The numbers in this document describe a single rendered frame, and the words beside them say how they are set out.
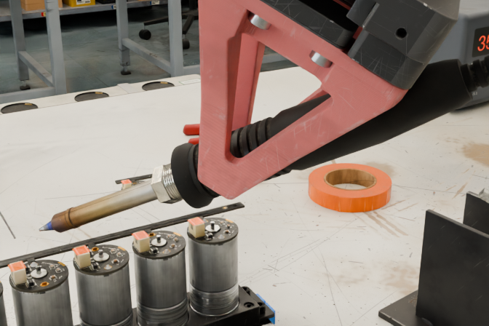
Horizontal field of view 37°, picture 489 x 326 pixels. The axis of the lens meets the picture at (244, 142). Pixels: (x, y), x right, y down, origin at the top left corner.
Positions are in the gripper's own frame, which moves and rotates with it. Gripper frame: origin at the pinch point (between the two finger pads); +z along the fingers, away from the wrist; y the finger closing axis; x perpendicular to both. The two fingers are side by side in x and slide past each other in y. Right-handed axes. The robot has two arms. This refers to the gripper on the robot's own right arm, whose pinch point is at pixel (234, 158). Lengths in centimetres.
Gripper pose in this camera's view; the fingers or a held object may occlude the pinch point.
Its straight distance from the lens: 26.5
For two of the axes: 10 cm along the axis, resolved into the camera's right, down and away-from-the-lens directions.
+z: -4.6, 7.7, 4.5
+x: 8.4, 5.3, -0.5
